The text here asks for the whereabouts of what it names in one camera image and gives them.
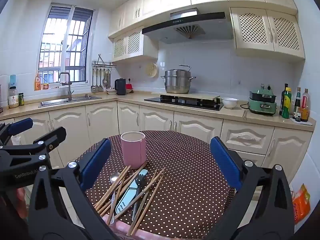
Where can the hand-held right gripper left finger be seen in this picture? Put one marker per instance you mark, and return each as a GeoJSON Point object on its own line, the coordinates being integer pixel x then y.
{"type": "Point", "coordinates": [96, 162]}

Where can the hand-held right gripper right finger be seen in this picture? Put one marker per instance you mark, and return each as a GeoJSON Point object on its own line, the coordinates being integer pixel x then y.
{"type": "Point", "coordinates": [225, 162]}

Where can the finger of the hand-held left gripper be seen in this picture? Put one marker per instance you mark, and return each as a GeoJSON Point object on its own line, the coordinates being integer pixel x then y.
{"type": "Point", "coordinates": [20, 126]}
{"type": "Point", "coordinates": [50, 136]}

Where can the metal spoon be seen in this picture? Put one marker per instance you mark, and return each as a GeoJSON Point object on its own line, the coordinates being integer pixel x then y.
{"type": "Point", "coordinates": [104, 81]}
{"type": "Point", "coordinates": [114, 177]}

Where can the pile of wooden chopsticks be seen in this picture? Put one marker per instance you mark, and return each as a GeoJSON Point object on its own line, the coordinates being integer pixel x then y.
{"type": "Point", "coordinates": [112, 185]}

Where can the pink utensil holder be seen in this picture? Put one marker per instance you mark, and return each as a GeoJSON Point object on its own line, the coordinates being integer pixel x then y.
{"type": "Point", "coordinates": [132, 152]}

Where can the light blue knife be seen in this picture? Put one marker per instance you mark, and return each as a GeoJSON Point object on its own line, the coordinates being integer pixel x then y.
{"type": "Point", "coordinates": [127, 196]}

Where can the black fork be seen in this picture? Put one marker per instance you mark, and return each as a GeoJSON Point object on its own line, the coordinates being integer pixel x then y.
{"type": "Point", "coordinates": [136, 205]}

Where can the white lid jar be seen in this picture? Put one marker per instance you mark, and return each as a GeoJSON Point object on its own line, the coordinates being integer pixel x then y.
{"type": "Point", "coordinates": [13, 98]}

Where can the steel kitchen sink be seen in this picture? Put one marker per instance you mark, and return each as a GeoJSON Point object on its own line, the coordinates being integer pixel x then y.
{"type": "Point", "coordinates": [67, 101]}

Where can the teal card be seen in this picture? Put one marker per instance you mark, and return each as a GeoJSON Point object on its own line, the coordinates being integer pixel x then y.
{"type": "Point", "coordinates": [12, 80]}

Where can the orange detergent bottle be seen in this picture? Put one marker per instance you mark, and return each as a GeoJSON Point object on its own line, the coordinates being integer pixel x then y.
{"type": "Point", "coordinates": [37, 82]}

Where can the small orange jar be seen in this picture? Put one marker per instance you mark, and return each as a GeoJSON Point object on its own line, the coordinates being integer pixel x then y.
{"type": "Point", "coordinates": [45, 86]}

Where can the metal faucet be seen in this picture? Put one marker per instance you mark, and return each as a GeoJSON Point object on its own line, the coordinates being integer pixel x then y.
{"type": "Point", "coordinates": [69, 90]}

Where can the white bowl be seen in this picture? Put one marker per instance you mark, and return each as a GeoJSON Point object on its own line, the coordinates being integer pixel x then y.
{"type": "Point", "coordinates": [230, 103]}

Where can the hanging metal ladle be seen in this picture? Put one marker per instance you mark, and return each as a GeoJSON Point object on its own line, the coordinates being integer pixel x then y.
{"type": "Point", "coordinates": [93, 87]}

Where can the hanging metal spatula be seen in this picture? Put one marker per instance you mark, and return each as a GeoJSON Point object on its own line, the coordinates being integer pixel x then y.
{"type": "Point", "coordinates": [100, 87]}
{"type": "Point", "coordinates": [96, 86]}

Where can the green electric cooker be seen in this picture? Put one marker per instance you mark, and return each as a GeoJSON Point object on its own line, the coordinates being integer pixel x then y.
{"type": "Point", "coordinates": [262, 105]}

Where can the cream lower kitchen cabinets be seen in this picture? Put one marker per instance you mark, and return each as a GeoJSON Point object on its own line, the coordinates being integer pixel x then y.
{"type": "Point", "coordinates": [155, 120]}

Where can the small bowls on counter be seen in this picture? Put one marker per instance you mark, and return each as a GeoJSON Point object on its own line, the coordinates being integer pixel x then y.
{"type": "Point", "coordinates": [111, 91]}

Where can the hanging metal spoon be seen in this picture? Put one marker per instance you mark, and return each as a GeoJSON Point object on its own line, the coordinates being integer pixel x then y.
{"type": "Point", "coordinates": [104, 81]}

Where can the black gas stove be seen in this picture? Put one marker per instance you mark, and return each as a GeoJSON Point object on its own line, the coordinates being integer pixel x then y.
{"type": "Point", "coordinates": [175, 103]}

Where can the black electric kettle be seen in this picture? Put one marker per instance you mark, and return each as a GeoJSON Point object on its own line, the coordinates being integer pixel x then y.
{"type": "Point", "coordinates": [120, 87]}

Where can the red container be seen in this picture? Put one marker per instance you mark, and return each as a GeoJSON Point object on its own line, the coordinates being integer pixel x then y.
{"type": "Point", "coordinates": [129, 87]}

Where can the dark oil bottle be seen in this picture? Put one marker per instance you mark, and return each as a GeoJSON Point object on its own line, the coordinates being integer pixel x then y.
{"type": "Point", "coordinates": [283, 100]}

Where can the small dark bottle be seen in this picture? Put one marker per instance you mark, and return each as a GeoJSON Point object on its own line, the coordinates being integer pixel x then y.
{"type": "Point", "coordinates": [298, 115]}

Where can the orange bag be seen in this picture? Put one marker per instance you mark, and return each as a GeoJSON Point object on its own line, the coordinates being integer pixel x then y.
{"type": "Point", "coordinates": [301, 205]}

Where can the stainless steel steamer pot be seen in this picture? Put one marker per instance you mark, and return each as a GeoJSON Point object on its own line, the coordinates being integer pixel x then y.
{"type": "Point", "coordinates": [177, 82]}

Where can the barred kitchen window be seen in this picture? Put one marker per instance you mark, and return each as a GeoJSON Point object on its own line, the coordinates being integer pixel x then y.
{"type": "Point", "coordinates": [67, 42]}

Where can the red label sauce bottle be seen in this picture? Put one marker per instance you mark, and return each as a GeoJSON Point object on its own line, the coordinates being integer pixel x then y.
{"type": "Point", "coordinates": [305, 105]}

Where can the round cream perforated plate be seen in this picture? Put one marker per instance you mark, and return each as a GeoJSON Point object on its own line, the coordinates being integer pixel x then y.
{"type": "Point", "coordinates": [152, 70]}

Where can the cream lattice door cabinet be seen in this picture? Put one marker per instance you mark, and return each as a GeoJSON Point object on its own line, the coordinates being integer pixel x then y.
{"type": "Point", "coordinates": [267, 32]}
{"type": "Point", "coordinates": [135, 45]}

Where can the black range hood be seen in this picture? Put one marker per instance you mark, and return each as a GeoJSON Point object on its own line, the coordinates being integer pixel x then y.
{"type": "Point", "coordinates": [190, 27]}

